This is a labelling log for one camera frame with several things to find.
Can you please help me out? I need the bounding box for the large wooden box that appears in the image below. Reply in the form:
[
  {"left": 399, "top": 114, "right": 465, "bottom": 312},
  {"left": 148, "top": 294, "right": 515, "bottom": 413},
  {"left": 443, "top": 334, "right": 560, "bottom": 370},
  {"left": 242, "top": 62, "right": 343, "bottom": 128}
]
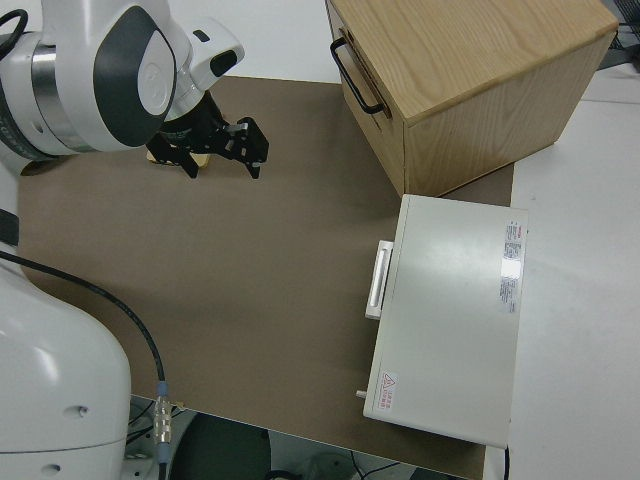
[{"left": 324, "top": 0, "right": 620, "bottom": 198}]

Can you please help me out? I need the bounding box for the white toaster oven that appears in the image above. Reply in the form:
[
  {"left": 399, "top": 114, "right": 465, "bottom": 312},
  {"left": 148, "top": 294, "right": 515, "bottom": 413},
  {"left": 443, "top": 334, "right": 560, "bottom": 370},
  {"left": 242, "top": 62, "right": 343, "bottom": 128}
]
[{"left": 360, "top": 193, "right": 530, "bottom": 449}]

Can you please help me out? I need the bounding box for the silver oven door handle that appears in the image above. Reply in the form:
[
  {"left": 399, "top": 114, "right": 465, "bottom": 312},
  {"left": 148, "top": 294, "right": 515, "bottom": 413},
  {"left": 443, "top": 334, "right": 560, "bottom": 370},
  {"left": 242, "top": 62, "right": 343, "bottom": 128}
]
[{"left": 364, "top": 240, "right": 396, "bottom": 320}]

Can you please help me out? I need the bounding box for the brown table mat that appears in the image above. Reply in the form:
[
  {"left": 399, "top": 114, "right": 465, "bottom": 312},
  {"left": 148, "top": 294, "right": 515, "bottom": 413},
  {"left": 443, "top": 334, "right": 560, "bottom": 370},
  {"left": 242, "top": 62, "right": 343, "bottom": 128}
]
[{"left": 17, "top": 74, "right": 516, "bottom": 480}]

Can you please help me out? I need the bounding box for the black box handle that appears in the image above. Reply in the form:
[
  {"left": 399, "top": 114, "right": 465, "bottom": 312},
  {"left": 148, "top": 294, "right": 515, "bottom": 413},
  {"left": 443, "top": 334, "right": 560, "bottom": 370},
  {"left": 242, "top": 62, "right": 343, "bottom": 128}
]
[{"left": 329, "top": 38, "right": 386, "bottom": 115}]

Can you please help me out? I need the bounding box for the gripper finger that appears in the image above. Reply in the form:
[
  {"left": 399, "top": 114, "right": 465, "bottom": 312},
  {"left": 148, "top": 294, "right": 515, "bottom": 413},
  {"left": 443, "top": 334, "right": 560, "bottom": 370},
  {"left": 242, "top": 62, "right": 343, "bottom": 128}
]
[
  {"left": 223, "top": 116, "right": 270, "bottom": 182},
  {"left": 146, "top": 132, "right": 200, "bottom": 179}
]

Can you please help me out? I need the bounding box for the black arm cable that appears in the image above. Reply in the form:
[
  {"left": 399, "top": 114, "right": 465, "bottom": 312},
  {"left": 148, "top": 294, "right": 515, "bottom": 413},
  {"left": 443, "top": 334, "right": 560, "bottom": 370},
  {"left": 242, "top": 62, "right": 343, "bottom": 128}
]
[{"left": 0, "top": 9, "right": 176, "bottom": 480}]

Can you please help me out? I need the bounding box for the wooden mug rack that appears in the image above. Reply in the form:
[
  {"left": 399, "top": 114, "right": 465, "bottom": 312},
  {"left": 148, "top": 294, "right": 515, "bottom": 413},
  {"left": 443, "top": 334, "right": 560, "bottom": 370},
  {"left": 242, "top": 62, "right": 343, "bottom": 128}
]
[{"left": 146, "top": 151, "right": 210, "bottom": 170}]

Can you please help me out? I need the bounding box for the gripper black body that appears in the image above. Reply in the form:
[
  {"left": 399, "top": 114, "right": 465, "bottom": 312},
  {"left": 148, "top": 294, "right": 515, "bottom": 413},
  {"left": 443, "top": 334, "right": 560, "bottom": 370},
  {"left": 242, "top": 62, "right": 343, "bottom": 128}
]
[{"left": 162, "top": 93, "right": 229, "bottom": 155}]

